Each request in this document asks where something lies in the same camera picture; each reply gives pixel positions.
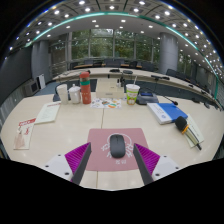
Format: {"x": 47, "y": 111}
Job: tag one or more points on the red bottle with green band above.
{"x": 85, "y": 90}

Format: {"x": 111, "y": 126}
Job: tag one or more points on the black microphone with yellow band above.
{"x": 181, "y": 124}

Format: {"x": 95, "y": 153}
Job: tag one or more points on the colourful sticker sheet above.
{"x": 105, "y": 103}

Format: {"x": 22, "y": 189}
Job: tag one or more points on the dark office chairs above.
{"x": 111, "y": 63}

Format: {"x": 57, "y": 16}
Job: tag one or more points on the white paper cup stack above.
{"x": 62, "y": 94}

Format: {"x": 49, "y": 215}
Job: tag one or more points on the paper drink cup with straw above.
{"x": 132, "y": 95}

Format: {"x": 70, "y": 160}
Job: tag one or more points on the blue and white book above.
{"x": 166, "y": 113}

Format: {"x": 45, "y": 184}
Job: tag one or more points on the black gooseneck table microphone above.
{"x": 173, "y": 101}

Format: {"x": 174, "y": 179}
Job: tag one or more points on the red and white fan booklet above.
{"x": 24, "y": 135}

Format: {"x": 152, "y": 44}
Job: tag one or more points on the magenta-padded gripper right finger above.
{"x": 163, "y": 165}

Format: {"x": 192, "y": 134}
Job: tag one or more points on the pink mouse pad with drawing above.
{"x": 100, "y": 150}

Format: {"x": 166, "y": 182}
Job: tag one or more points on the white lidded mug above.
{"x": 74, "y": 95}

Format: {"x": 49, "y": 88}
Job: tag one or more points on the white paper booklet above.
{"x": 48, "y": 112}

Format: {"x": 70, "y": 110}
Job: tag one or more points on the beige cardboard box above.
{"x": 109, "y": 89}

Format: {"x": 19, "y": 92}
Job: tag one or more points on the white leaning board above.
{"x": 41, "y": 81}

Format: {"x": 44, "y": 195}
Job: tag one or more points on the black computer mouse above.
{"x": 117, "y": 146}

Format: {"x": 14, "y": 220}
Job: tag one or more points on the ceiling lights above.
{"x": 82, "y": 2}

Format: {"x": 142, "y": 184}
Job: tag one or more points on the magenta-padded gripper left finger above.
{"x": 60, "y": 165}

